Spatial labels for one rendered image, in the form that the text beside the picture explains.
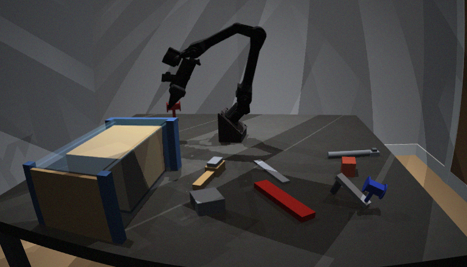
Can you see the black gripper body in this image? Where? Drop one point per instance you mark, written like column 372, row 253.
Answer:
column 182, row 80

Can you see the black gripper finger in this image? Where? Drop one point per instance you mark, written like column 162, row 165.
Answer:
column 173, row 99

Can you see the clear-panelled rack with blue uprights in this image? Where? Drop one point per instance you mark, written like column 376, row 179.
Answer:
column 94, row 185

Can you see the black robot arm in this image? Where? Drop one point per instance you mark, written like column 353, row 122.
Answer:
column 197, row 48

